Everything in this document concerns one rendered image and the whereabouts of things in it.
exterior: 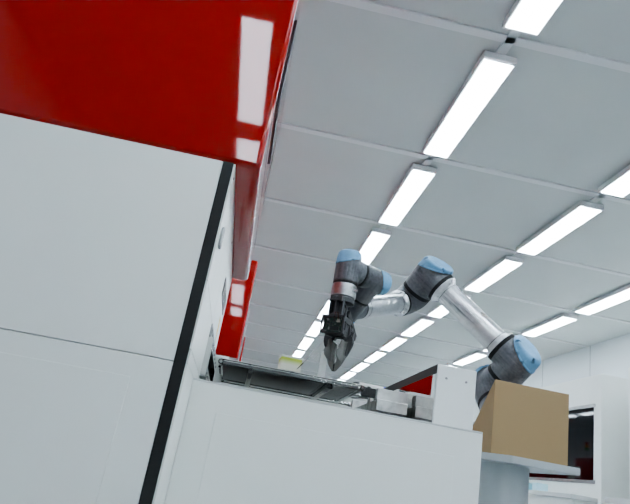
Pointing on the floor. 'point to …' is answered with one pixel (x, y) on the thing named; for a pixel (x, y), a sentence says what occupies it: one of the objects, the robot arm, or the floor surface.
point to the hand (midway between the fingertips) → (334, 367)
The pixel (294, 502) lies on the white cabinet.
